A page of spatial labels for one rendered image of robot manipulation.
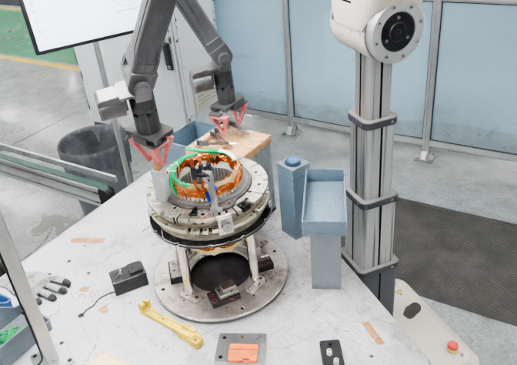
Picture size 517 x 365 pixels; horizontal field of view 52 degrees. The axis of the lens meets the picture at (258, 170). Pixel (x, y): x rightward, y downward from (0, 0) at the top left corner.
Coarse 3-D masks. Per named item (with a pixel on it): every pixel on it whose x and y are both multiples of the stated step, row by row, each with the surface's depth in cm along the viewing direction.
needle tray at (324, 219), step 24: (312, 192) 146; (336, 192) 145; (312, 216) 136; (336, 216) 135; (312, 240) 140; (336, 240) 139; (312, 264) 144; (336, 264) 143; (312, 288) 148; (336, 288) 147
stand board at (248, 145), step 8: (232, 128) 175; (224, 136) 170; (232, 136) 170; (248, 136) 169; (256, 136) 168; (264, 136) 168; (192, 144) 168; (232, 144) 165; (240, 144) 165; (248, 144) 164; (256, 144) 164; (264, 144) 166; (192, 152) 164; (232, 152) 161; (240, 152) 160; (248, 152) 160; (256, 152) 164
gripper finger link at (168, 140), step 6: (132, 138) 125; (138, 138) 123; (168, 138) 126; (144, 144) 123; (150, 144) 123; (162, 144) 124; (168, 144) 127; (150, 150) 123; (156, 150) 123; (168, 150) 128; (156, 156) 125; (162, 162) 129
